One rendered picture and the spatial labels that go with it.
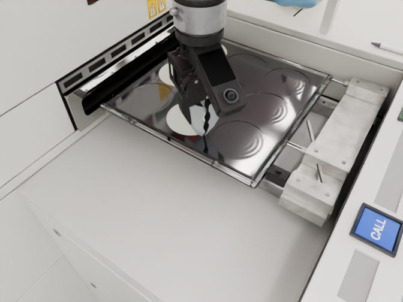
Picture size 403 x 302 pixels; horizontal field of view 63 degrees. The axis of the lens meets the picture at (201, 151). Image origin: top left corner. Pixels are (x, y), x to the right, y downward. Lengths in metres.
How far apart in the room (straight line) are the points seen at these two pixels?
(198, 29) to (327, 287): 0.36
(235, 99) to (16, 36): 0.36
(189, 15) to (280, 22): 0.43
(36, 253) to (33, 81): 0.42
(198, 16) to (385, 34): 0.54
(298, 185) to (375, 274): 0.18
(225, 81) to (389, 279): 0.32
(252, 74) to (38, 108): 0.45
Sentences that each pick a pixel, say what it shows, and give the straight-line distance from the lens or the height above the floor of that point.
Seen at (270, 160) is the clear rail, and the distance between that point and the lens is 0.59.
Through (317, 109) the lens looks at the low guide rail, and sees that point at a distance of 0.83.
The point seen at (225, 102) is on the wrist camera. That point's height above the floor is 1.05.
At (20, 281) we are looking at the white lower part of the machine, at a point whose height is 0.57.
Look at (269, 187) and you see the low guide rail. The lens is 0.64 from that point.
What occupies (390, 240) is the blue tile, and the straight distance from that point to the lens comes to 0.49.
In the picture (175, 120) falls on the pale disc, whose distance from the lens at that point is 0.66.
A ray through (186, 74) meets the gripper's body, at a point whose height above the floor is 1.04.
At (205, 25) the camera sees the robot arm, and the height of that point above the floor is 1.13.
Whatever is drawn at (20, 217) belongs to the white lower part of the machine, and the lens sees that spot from 0.79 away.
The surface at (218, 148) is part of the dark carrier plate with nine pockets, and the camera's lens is 0.61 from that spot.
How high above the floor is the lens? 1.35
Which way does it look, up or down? 49 degrees down
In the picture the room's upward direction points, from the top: straight up
